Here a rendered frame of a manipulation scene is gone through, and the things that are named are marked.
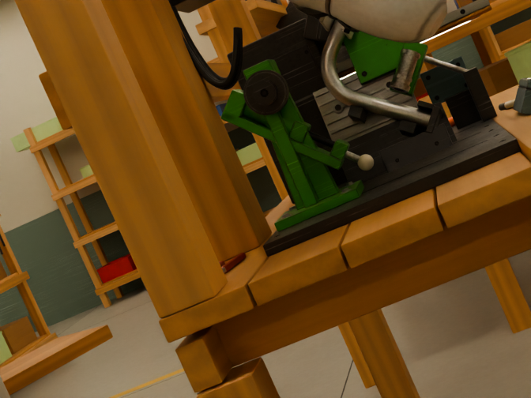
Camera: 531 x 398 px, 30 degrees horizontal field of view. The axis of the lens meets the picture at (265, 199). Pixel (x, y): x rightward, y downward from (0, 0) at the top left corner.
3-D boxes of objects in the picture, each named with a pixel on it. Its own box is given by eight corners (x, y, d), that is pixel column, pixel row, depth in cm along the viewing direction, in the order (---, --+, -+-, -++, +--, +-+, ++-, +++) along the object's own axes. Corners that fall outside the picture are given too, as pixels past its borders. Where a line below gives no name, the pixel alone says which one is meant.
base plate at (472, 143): (480, 114, 255) (476, 107, 255) (521, 151, 147) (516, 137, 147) (330, 178, 263) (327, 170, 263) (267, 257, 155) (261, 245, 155)
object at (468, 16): (487, 13, 214) (481, 1, 214) (492, 9, 198) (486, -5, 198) (322, 88, 221) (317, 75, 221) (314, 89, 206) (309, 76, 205)
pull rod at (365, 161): (377, 166, 169) (363, 134, 169) (376, 167, 167) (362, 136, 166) (347, 178, 170) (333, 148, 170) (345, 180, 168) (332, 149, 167)
